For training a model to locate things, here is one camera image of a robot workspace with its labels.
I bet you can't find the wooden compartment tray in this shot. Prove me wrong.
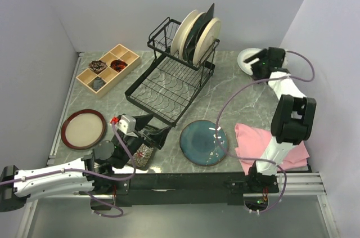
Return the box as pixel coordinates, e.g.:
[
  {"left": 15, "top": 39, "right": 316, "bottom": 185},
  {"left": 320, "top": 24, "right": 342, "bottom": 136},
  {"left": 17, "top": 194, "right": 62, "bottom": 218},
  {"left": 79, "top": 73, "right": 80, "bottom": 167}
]
[{"left": 76, "top": 44, "right": 141, "bottom": 98}]

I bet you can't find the white fluted plate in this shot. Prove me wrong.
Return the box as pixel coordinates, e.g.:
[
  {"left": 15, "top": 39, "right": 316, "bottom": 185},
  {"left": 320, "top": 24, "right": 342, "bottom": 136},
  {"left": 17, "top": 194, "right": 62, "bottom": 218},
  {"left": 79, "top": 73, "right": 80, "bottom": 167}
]
[{"left": 237, "top": 48, "right": 262, "bottom": 76}]

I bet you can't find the black base bar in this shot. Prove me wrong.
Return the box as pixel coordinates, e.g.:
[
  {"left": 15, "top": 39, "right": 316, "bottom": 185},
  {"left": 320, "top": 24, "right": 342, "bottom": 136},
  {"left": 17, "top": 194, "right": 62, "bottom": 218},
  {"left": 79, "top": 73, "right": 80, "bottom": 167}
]
[{"left": 100, "top": 172, "right": 279, "bottom": 207}]

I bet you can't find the cream round plate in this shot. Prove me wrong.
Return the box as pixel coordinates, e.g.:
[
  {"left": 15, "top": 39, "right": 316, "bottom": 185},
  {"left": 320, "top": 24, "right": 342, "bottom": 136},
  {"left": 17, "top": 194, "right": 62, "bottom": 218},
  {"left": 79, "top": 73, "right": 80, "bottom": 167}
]
[{"left": 170, "top": 10, "right": 199, "bottom": 55}]

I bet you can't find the grey cloth piece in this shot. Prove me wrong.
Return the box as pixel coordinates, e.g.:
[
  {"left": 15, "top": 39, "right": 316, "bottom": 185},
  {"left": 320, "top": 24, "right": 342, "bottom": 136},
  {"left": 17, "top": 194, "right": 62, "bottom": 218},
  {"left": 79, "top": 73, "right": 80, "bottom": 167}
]
[{"left": 92, "top": 77, "right": 106, "bottom": 92}]

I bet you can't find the teal brown rimmed plate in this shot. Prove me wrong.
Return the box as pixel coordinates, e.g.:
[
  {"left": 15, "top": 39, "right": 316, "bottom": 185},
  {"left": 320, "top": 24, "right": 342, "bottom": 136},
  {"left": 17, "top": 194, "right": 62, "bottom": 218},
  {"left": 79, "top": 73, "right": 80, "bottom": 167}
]
[{"left": 179, "top": 120, "right": 228, "bottom": 167}]

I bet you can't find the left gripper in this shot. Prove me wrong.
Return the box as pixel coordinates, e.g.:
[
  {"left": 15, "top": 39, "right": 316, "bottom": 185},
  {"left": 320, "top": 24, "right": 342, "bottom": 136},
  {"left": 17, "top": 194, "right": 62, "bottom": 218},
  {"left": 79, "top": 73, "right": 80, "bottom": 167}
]
[{"left": 115, "top": 114, "right": 172, "bottom": 169}]

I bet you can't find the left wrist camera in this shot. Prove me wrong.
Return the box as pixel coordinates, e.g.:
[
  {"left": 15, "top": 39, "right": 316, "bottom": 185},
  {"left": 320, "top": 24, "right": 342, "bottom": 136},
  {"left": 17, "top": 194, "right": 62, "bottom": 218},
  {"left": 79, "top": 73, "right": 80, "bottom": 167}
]
[{"left": 110, "top": 114, "right": 137, "bottom": 137}]

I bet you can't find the round red rimmed plate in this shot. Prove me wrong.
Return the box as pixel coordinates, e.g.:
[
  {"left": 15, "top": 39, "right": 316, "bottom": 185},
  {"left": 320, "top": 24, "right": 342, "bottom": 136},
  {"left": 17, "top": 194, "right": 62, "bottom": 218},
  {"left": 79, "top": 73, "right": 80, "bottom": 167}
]
[{"left": 61, "top": 109, "right": 107, "bottom": 150}]

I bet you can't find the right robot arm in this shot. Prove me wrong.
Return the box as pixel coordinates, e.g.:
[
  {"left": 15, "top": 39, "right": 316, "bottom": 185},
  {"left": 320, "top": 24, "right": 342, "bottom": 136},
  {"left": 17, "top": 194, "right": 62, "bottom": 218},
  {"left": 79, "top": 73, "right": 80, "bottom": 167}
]
[{"left": 237, "top": 47, "right": 317, "bottom": 193}]

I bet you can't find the pink cloth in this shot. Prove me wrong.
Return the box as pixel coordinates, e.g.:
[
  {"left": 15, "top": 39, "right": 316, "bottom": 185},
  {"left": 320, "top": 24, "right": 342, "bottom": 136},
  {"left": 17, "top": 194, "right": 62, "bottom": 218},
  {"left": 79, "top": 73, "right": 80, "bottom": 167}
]
[{"left": 235, "top": 123, "right": 309, "bottom": 170}]

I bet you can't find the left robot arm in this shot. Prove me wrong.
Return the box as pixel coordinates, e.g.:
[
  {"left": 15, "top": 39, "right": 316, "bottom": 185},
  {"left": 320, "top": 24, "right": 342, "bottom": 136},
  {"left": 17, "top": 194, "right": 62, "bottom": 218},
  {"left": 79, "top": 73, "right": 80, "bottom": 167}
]
[{"left": 1, "top": 114, "right": 171, "bottom": 212}]

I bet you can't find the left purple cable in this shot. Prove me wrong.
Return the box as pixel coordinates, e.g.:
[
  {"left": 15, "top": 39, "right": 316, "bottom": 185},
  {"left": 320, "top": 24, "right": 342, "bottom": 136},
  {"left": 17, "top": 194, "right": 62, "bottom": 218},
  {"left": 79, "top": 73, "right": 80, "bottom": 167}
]
[{"left": 0, "top": 124, "right": 138, "bottom": 218}]

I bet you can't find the beige front plate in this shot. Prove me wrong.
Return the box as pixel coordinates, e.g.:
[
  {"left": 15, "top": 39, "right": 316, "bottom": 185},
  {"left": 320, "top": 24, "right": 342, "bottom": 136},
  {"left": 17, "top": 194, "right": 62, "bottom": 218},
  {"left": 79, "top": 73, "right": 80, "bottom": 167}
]
[{"left": 192, "top": 17, "right": 221, "bottom": 66}]

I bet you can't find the red black cable bundle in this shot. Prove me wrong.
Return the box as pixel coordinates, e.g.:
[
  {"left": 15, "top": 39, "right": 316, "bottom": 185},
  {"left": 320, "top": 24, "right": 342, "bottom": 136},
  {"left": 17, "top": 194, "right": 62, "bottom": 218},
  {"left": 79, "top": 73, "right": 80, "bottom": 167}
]
[{"left": 110, "top": 60, "right": 128, "bottom": 71}]

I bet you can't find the purple cable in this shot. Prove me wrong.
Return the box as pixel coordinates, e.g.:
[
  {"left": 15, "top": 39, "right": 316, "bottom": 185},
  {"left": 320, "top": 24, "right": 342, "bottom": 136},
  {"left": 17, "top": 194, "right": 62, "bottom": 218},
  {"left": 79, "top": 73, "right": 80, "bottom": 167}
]
[
  {"left": 0, "top": 124, "right": 138, "bottom": 218},
  {"left": 215, "top": 51, "right": 315, "bottom": 214}
]

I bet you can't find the black square floral plate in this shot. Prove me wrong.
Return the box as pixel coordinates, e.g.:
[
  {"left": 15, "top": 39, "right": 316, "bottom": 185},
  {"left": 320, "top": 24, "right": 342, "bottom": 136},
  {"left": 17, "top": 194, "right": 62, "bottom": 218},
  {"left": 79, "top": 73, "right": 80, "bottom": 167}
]
[{"left": 130, "top": 145, "right": 160, "bottom": 170}]

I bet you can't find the brown beaded bundle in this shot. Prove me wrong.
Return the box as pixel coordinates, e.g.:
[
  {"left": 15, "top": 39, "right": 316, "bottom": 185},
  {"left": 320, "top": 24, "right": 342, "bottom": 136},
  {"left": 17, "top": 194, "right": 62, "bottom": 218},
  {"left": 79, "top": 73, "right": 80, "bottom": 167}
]
[{"left": 88, "top": 60, "right": 107, "bottom": 74}]

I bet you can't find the black wire dish rack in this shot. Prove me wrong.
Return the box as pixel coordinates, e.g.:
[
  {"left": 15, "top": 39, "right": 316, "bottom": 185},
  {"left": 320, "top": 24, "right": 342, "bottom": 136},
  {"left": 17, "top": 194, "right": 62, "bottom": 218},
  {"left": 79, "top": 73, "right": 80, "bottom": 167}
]
[{"left": 125, "top": 17, "right": 220, "bottom": 127}]

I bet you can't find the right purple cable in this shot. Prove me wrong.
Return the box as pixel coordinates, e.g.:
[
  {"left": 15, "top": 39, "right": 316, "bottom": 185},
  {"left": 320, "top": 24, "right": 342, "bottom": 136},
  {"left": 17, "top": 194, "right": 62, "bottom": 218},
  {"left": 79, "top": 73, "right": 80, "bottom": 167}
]
[{"left": 215, "top": 51, "right": 315, "bottom": 214}]

